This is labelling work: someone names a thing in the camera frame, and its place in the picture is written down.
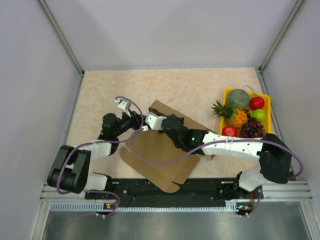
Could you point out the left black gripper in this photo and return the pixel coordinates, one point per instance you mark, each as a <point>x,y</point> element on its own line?
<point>135,119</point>

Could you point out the brown cardboard box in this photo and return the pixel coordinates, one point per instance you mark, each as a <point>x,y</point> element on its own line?
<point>149,152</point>

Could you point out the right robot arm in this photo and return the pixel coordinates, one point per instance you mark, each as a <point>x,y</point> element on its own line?
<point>269,154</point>

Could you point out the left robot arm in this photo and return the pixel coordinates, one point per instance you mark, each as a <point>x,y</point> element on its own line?
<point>70,169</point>

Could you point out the yellow plastic fruit tray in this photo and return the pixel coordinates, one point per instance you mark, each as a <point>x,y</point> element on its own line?
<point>267,123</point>

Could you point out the red apple near front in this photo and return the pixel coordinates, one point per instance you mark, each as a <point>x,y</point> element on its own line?
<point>229,131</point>

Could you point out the red apple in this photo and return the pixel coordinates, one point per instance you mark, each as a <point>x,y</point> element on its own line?
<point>256,103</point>
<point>229,131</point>

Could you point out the toy pineapple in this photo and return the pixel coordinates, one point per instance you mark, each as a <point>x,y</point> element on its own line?
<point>235,117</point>

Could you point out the green netted melon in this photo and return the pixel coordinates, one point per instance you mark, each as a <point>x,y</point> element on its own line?
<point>238,98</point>

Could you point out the dark purple grape bunch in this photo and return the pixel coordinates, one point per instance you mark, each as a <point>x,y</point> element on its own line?
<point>252,129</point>

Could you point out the red apple at back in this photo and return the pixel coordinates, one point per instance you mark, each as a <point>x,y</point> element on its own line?
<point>256,103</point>

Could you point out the green apple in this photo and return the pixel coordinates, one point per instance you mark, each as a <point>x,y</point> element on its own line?
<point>258,114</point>

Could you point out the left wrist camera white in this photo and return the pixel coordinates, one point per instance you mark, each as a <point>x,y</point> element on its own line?
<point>123,105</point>

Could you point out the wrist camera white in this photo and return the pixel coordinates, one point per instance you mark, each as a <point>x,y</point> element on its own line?
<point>154,121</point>
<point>123,105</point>

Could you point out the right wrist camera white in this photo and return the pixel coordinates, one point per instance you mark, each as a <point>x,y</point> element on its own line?
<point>154,121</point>

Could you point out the left aluminium corner post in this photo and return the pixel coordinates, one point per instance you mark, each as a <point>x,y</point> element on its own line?
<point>60,35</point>

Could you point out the aluminium corner post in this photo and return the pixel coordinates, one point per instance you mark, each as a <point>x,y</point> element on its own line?
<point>60,35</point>
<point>282,33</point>

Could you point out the aluminium frame rail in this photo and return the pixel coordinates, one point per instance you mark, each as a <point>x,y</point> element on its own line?
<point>195,195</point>

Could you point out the right aluminium corner post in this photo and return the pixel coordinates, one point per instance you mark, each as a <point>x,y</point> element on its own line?
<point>282,33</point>

